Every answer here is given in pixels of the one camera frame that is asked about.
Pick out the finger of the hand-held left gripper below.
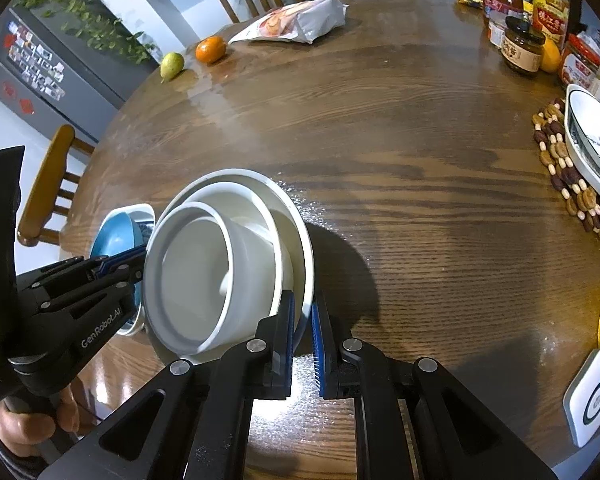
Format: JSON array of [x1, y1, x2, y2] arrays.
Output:
[[17, 252, 147, 291], [27, 266, 146, 322]]

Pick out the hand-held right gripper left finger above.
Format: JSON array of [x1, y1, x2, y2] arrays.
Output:
[[37, 290, 297, 480]]

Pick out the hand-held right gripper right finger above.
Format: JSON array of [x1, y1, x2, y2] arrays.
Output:
[[311, 291, 561, 480]]

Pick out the blue plate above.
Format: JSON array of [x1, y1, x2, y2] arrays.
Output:
[[90, 211, 146, 311]]

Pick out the small deep white bowl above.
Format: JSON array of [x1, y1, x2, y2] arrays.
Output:
[[144, 201, 281, 354]]

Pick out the large grey-white bowl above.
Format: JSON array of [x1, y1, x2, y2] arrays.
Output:
[[147, 168, 315, 363]]

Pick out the medium white bowl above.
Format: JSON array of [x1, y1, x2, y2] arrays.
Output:
[[152, 178, 286, 356]]

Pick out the person's left hand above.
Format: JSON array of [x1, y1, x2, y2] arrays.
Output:
[[0, 385, 83, 458]]

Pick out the grey refrigerator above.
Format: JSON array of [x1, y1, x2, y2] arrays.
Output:
[[0, 7, 158, 143]]

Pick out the green pear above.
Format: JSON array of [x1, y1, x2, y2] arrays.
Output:
[[160, 51, 185, 83]]

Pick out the group of fridge magnets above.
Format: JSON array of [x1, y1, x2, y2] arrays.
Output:
[[7, 20, 66, 98]]

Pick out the orange tangerine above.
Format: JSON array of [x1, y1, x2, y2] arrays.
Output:
[[195, 36, 227, 65]]

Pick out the trailing green plant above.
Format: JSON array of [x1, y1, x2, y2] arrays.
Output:
[[15, 0, 161, 63]]

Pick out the white square device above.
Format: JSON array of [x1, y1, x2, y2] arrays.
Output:
[[562, 347, 600, 448]]

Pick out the wooden bead trivet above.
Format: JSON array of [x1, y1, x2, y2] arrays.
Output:
[[531, 97, 600, 241]]

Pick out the white snack bag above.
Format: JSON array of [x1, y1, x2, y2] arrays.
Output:
[[228, 0, 350, 45]]

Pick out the white dish with dark rim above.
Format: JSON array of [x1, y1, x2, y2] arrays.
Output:
[[564, 83, 600, 203]]

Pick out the brown sauce jar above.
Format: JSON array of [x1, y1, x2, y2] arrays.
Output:
[[501, 16, 546, 79]]

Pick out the yellow-orange citrus fruit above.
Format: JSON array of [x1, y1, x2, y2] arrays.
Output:
[[539, 40, 563, 73]]

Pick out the red-label sauce jar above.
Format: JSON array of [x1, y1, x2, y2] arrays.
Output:
[[559, 34, 600, 92]]

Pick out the yellow-capped vinegar bottle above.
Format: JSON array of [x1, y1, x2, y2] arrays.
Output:
[[531, 0, 571, 51]]

